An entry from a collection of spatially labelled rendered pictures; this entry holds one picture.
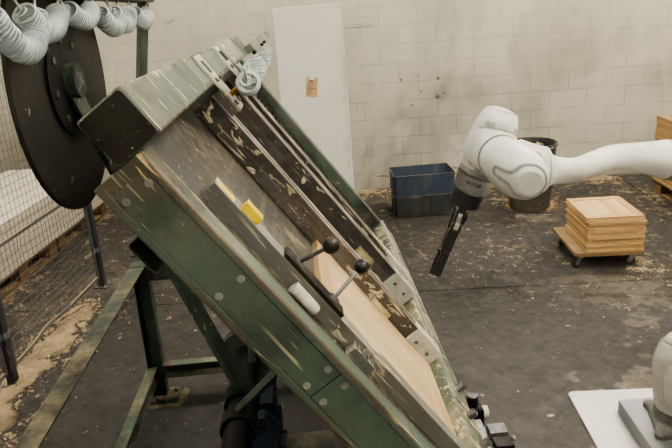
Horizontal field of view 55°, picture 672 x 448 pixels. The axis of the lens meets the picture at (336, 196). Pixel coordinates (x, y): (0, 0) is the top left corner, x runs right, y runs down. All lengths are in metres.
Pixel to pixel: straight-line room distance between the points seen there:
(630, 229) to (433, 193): 1.95
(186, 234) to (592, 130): 6.69
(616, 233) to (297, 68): 2.89
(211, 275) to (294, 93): 4.58
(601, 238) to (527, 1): 3.02
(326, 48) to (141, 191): 4.58
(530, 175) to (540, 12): 5.96
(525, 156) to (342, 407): 0.62
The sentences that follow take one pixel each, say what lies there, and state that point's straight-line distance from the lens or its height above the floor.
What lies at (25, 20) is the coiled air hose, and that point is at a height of 2.04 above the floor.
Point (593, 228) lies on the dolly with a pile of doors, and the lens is 5.08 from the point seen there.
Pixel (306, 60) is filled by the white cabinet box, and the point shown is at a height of 1.60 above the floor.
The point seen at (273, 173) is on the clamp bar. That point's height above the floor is 1.57.
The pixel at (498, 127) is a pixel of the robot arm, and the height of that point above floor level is 1.73.
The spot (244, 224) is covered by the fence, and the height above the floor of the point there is 1.58.
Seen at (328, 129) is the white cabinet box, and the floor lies 0.99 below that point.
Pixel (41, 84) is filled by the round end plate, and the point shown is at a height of 1.86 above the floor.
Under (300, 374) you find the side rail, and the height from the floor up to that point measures 1.35.
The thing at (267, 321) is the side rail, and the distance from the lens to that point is 1.20.
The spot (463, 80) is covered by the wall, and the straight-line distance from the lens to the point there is 7.14.
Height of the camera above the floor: 2.01
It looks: 16 degrees down
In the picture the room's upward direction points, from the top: 4 degrees counter-clockwise
